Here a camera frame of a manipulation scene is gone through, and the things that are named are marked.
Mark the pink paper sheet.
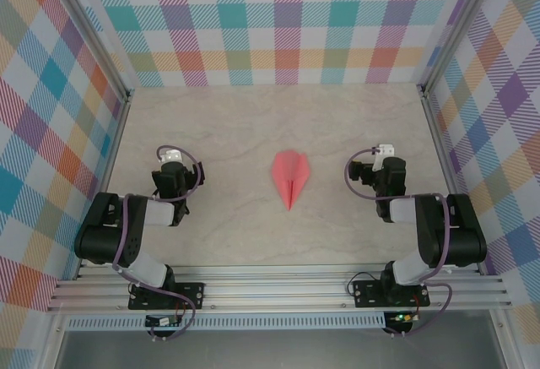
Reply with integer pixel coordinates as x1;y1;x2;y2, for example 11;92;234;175
271;149;312;212

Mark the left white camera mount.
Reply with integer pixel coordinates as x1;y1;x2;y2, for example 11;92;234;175
157;149;183;165

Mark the aluminium side rail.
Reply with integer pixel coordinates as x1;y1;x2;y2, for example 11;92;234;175
417;84;483;276
74;90;135;281

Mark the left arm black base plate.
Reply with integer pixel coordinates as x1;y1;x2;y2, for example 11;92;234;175
128;282;207;311

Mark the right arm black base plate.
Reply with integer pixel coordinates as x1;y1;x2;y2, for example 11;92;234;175
353;279;430;309

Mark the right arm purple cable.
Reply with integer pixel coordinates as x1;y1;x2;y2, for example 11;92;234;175
344;147;455;339

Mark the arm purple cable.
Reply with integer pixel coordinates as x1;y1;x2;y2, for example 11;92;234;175
111;144;202;342
344;147;455;339

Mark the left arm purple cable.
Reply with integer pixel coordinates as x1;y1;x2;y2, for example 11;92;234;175
111;144;202;342

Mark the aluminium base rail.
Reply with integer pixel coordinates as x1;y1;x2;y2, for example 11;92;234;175
46;263;514;313

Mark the aluminium frame post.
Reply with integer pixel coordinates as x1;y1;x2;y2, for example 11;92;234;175
416;0;505;91
40;0;135;104

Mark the slotted grey cable duct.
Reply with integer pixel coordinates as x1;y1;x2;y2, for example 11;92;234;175
66;312;387;331

